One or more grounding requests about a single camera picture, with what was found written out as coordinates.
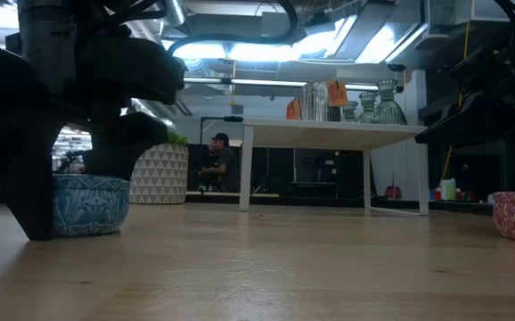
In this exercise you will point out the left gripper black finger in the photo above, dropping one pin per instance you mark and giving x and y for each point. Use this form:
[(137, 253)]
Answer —
[(21, 147), (124, 142)]

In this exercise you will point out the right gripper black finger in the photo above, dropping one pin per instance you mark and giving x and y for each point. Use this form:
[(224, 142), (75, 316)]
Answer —
[(467, 118)]

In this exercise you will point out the blue patterned round tin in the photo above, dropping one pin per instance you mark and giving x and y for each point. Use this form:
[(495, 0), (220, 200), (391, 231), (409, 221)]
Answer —
[(90, 205)]

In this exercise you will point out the ribbed glass candlestick holder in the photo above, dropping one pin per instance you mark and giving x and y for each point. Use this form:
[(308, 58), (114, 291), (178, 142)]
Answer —
[(368, 100), (387, 111), (350, 111)]

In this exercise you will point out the large silver tin can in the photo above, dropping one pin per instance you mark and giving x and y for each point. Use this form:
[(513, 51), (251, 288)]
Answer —
[(315, 102)]

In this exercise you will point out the plant in white patterned pot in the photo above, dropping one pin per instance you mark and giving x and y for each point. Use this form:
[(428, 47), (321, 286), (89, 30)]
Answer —
[(159, 174)]

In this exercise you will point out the white green jug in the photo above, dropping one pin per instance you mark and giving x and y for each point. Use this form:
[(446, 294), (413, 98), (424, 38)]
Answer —
[(449, 189)]

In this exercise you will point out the red bag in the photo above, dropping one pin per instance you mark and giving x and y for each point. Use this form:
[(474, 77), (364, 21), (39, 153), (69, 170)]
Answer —
[(393, 192)]

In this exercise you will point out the person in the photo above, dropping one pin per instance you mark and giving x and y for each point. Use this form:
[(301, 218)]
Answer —
[(227, 162)]

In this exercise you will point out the long ceiling tube lamp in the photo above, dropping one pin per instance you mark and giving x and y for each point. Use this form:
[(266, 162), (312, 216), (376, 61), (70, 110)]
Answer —
[(262, 82)]

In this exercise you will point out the bright ceiling light panel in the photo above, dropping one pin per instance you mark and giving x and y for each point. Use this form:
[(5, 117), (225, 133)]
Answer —
[(262, 51)]

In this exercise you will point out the white perforated metal shelf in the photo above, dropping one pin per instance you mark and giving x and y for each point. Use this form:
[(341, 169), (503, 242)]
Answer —
[(329, 134)]

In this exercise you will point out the black low cabinet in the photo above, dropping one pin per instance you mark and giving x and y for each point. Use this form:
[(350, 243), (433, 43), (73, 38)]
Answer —
[(315, 196)]

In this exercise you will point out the silver ceiling duct pipe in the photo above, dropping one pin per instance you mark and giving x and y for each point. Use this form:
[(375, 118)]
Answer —
[(177, 11)]

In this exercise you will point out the white ceiling duct box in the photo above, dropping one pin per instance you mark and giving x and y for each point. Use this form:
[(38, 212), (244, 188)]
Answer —
[(453, 11)]

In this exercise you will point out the grey wall plate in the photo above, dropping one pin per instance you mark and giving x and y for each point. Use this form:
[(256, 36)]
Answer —
[(237, 109)]

